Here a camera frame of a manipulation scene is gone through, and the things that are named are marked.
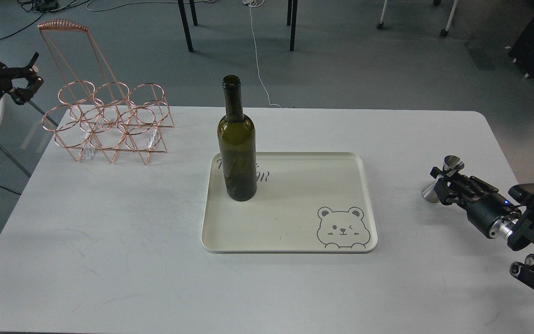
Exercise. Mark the black table leg right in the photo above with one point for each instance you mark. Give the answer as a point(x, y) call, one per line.
point(291, 21)

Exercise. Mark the rose gold wire wine rack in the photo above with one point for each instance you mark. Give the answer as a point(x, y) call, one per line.
point(109, 117)

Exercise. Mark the steel double jigger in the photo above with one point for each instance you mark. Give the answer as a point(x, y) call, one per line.
point(451, 164)

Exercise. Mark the cream bear serving tray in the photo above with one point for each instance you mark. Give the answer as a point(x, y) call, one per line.
point(305, 202)

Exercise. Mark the black table leg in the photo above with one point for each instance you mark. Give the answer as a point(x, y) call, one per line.
point(185, 21)
point(291, 21)

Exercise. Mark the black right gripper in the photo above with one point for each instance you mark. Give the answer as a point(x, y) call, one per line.
point(483, 203)

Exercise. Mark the black table leg left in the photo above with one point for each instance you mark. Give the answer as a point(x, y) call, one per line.
point(185, 21)

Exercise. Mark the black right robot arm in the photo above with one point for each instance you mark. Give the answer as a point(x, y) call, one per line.
point(519, 235)

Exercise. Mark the dark green wine bottle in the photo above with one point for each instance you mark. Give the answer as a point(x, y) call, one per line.
point(236, 138)

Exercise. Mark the white chair leg with caster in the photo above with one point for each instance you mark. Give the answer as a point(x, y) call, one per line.
point(445, 31)

